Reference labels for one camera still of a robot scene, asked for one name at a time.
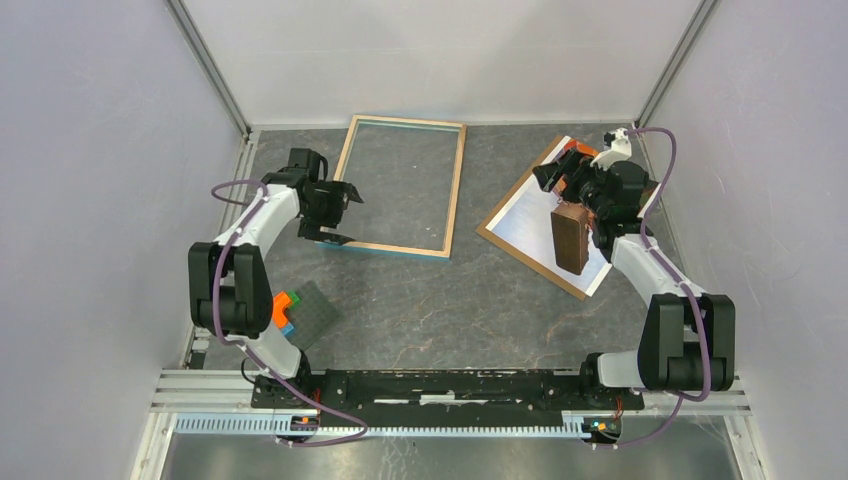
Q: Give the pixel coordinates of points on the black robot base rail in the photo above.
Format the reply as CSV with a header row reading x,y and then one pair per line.
x,y
460,398

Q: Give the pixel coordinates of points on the green building block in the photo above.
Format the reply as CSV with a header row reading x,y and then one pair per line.
x,y
293,299

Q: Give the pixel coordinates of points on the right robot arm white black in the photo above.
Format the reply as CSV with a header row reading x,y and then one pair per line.
x,y
687,344

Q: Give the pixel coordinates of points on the orange building block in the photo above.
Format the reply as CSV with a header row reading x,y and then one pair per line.
x,y
279,310

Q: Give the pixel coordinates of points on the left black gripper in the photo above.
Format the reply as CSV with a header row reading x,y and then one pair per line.
x,y
339,195

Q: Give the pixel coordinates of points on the grey building block baseplate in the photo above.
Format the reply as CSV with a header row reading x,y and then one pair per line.
x,y
313,317

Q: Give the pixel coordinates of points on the brown frame backing board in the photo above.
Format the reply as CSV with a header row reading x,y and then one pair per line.
x,y
520,225

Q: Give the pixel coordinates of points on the wooden picture frame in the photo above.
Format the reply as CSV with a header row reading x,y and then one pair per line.
x,y
408,173

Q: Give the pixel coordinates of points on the hot air balloon photo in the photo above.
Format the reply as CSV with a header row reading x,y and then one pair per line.
x,y
575,228

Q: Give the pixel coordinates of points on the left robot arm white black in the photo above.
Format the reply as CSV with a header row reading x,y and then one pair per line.
x,y
229,289

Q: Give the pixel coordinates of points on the aluminium frame rail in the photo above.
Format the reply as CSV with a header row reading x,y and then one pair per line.
x,y
221,401

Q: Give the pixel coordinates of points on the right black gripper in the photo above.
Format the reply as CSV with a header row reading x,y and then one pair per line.
x,y
574,167

